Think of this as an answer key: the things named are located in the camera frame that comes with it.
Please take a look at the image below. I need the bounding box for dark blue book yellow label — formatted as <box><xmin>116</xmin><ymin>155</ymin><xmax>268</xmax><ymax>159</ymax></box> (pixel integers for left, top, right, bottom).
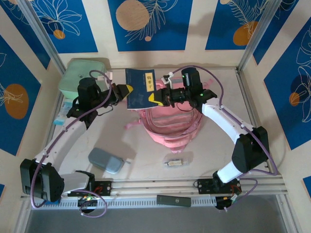
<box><xmin>125</xmin><ymin>68</ymin><xmax>156</xmax><ymax>111</ymax></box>

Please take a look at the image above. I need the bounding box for pink student backpack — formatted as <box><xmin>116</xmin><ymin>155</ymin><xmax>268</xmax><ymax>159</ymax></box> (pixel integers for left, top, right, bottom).
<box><xmin>124</xmin><ymin>79</ymin><xmax>212</xmax><ymax>155</ymax></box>

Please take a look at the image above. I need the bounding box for grey pencil case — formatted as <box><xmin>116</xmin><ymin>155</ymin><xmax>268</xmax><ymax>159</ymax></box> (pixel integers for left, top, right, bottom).
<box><xmin>87</xmin><ymin>147</ymin><xmax>132</xmax><ymax>175</ymax></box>

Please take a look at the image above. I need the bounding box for mint green square case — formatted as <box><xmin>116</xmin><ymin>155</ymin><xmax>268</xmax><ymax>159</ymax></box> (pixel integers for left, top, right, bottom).
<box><xmin>58</xmin><ymin>59</ymin><xmax>109</xmax><ymax>100</ymax></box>

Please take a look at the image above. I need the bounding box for clear pouch with pens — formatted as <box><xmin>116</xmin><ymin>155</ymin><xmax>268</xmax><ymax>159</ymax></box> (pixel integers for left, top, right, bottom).
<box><xmin>162</xmin><ymin>151</ymin><xmax>194</xmax><ymax>168</ymax></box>

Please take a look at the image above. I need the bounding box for dark bar-shaped device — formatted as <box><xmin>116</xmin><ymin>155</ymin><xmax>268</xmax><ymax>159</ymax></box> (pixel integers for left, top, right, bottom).
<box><xmin>156</xmin><ymin>194</ymin><xmax>192</xmax><ymax>207</ymax></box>

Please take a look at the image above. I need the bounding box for small circuit board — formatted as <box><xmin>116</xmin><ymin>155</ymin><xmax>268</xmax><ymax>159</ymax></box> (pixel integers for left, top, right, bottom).
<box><xmin>215</xmin><ymin>191</ymin><xmax>242</xmax><ymax>211</ymax></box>
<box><xmin>77</xmin><ymin>195</ymin><xmax>98</xmax><ymax>208</ymax></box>

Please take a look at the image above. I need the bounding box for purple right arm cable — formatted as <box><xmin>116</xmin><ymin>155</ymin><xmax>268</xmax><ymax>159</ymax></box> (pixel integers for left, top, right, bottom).
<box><xmin>170</xmin><ymin>65</ymin><xmax>279</xmax><ymax>212</ymax></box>

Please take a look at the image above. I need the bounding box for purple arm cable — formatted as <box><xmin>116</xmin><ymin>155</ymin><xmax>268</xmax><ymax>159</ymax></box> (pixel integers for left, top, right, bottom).
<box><xmin>170</xmin><ymin>65</ymin><xmax>279</xmax><ymax>212</ymax></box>
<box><xmin>30</xmin><ymin>69</ymin><xmax>114</xmax><ymax>218</ymax></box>

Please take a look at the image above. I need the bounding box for aluminium frame post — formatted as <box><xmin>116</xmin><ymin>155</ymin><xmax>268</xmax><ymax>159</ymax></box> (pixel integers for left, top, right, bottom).
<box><xmin>18</xmin><ymin>0</ymin><xmax>67</xmax><ymax>71</ymax></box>
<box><xmin>237</xmin><ymin>0</ymin><xmax>284</xmax><ymax>73</ymax></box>

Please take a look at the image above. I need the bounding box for aluminium front rail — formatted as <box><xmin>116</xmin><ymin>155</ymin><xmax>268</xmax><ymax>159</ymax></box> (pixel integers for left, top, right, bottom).
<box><xmin>20</xmin><ymin>177</ymin><xmax>289</xmax><ymax>200</ymax></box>

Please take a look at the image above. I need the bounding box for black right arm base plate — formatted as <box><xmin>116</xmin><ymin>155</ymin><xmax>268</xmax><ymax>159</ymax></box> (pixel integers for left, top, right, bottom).
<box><xmin>196</xmin><ymin>178</ymin><xmax>242</xmax><ymax>195</ymax></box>

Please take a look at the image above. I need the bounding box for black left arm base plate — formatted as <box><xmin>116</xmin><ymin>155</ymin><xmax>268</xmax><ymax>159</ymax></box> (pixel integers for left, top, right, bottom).
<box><xmin>67</xmin><ymin>180</ymin><xmax>114</xmax><ymax>197</ymax></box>

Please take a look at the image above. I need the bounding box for grey slotted cable duct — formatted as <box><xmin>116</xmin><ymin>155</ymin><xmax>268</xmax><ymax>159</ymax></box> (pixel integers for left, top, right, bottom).
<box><xmin>31</xmin><ymin>197</ymin><xmax>217</xmax><ymax>210</ymax></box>

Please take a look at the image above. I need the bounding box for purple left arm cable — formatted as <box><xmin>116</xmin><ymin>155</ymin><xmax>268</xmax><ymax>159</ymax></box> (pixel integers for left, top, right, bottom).
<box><xmin>30</xmin><ymin>69</ymin><xmax>114</xmax><ymax>218</ymax></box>

